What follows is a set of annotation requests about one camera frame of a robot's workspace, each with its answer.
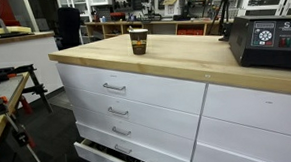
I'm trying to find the black controller box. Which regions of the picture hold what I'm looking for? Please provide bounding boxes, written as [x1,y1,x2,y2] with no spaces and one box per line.
[226,12,291,75]

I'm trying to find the red storage bins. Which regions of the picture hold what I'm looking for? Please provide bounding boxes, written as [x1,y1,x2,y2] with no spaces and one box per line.
[176,28,205,37]

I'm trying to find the red clamp handle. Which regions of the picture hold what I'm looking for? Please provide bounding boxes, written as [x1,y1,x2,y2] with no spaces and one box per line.
[18,94,34,116]

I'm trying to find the black high back chair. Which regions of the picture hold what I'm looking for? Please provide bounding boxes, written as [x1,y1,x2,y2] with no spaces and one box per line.
[53,6,84,52]

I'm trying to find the open white drawer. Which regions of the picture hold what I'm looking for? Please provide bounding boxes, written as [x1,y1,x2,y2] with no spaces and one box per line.
[72,134,164,162]

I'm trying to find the white counter wooden top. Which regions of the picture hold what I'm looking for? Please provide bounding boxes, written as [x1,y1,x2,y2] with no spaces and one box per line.
[0,29,65,107]

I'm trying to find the red machine housing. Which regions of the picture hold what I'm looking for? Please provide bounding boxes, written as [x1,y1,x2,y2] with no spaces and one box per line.
[0,0,21,28]

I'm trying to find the brown paper coffee cup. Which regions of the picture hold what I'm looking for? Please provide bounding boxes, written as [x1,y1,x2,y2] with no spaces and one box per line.
[128,27,150,57]

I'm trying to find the white glass door cabinet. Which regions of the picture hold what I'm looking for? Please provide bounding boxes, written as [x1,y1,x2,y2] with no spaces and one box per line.
[55,0,114,25]

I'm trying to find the light wooden board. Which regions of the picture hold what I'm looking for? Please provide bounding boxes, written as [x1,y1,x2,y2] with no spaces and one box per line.
[0,25,33,37]

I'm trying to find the red toolbox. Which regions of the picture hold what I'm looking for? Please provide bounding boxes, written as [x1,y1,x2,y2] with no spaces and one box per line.
[109,11,126,22]

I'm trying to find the grey metal plate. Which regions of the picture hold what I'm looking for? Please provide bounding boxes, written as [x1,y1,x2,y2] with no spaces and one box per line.
[0,74,28,123]

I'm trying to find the wooden shelf workbench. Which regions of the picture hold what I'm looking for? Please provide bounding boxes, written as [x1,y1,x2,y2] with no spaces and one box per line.
[83,14,236,43]

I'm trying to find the house shaped cardboard box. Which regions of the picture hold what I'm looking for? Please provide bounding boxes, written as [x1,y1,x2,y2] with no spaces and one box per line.
[161,0,183,18]

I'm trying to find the black camera tripod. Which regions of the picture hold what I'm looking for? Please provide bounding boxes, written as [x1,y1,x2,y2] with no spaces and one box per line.
[204,0,236,37]

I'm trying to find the white drawer cabinet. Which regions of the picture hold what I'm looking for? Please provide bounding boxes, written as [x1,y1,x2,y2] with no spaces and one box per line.
[55,49,291,162]

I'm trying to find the silver drawer handle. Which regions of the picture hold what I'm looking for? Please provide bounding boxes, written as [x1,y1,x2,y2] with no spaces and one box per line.
[111,125,132,138]
[102,81,127,93]
[114,143,133,156]
[107,105,130,118]

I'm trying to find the orange black bar clamp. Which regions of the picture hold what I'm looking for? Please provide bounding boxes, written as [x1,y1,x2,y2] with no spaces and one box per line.
[0,93,45,162]

